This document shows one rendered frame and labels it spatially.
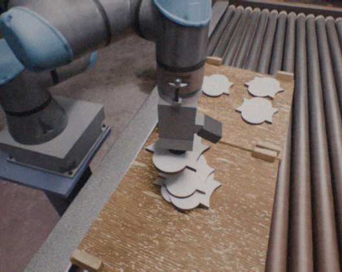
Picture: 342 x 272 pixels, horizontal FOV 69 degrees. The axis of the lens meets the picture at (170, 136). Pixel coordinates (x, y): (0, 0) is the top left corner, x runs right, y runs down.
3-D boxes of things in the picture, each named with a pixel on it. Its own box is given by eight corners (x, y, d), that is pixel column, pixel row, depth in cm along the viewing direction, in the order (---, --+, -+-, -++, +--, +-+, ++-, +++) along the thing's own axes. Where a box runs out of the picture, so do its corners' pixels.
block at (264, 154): (250, 157, 66) (252, 149, 64) (251, 151, 67) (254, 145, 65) (274, 163, 64) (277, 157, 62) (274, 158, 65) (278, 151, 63)
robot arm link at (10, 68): (-9, 98, 63) (-42, 47, 53) (41, 76, 70) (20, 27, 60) (13, 120, 57) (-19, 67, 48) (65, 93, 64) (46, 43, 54)
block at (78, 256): (73, 261, 47) (69, 256, 45) (79, 252, 49) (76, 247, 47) (100, 274, 46) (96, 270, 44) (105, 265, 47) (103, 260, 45)
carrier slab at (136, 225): (70, 262, 49) (68, 260, 48) (157, 129, 75) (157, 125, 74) (251, 351, 39) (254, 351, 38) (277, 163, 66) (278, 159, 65)
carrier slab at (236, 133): (160, 126, 76) (160, 122, 75) (204, 64, 103) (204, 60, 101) (280, 163, 66) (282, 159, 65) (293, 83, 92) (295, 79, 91)
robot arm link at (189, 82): (206, 49, 40) (204, 77, 34) (203, 74, 43) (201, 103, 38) (160, 46, 41) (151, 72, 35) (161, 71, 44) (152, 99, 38)
